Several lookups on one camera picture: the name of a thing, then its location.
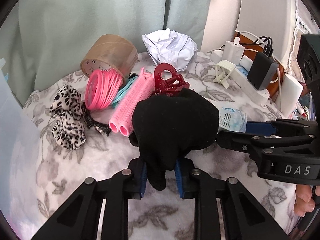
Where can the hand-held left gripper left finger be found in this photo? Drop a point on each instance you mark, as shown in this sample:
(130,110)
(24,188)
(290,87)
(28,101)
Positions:
(142,180)

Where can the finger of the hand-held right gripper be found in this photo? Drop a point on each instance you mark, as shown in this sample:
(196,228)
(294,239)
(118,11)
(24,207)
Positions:
(235,140)
(260,128)

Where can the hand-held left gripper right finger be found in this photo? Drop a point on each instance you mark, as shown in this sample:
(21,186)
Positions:
(179,180)

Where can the blue white wipe packet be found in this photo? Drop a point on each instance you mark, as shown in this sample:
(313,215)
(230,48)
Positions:
(232,120)

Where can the black sock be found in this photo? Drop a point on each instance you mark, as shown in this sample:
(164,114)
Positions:
(172,120)

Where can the brown packing tape roll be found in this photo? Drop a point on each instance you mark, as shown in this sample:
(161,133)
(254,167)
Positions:
(112,47)

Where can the translucent plastic storage box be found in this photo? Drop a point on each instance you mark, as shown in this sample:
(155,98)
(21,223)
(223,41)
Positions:
(15,120)

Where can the person's right hand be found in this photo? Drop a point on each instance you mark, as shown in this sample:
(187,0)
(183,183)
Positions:
(303,201)

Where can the white cylinder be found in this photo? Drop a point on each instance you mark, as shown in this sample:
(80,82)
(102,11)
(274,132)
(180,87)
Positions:
(290,92)

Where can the black charger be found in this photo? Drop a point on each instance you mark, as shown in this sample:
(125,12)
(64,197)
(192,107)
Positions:
(262,70)

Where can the white plug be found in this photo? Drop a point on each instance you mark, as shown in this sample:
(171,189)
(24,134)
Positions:
(247,62)

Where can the black rhinestone headband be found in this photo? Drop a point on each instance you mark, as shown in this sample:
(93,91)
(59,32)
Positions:
(96,127)

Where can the cream plastic clip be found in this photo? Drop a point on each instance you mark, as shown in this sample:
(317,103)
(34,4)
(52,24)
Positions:
(225,66)

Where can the pink hair roller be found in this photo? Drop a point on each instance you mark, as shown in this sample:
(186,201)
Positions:
(143,92)
(125,105)

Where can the large white charger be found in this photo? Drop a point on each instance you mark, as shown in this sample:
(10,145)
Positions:
(233,51)

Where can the red hair claw clip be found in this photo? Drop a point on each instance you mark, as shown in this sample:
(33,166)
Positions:
(172,85)

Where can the small white adapter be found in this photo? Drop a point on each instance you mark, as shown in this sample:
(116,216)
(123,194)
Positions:
(218,55)

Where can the leopard print scrunchie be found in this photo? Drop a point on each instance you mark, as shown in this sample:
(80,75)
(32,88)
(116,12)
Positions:
(67,130)

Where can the teal hair rings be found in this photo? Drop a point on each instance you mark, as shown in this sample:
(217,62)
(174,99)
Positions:
(123,91)

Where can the stack of pink hair rings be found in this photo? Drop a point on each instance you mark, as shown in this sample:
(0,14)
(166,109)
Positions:
(112,80)

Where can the crumpled white paper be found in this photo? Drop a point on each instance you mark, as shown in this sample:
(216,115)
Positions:
(170,45)

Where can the white lace cloth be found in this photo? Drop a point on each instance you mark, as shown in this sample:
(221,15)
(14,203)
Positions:
(303,17)

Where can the pale green curtain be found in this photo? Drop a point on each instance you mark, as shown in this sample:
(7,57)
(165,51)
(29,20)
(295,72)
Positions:
(100,10)

